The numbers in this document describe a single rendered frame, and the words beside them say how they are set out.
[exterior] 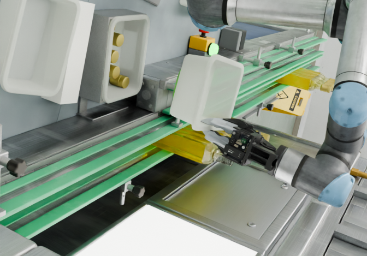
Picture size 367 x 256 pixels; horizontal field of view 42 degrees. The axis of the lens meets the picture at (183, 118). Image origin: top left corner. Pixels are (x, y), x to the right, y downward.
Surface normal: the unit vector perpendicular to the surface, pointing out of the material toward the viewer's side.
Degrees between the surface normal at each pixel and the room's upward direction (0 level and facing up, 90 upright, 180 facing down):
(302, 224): 90
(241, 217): 90
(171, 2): 0
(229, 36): 90
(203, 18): 80
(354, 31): 115
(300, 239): 90
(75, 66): 0
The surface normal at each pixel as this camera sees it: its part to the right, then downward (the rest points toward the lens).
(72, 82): 0.87, 0.29
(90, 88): -0.47, 0.22
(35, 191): 0.15, -0.93
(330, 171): 0.02, -0.52
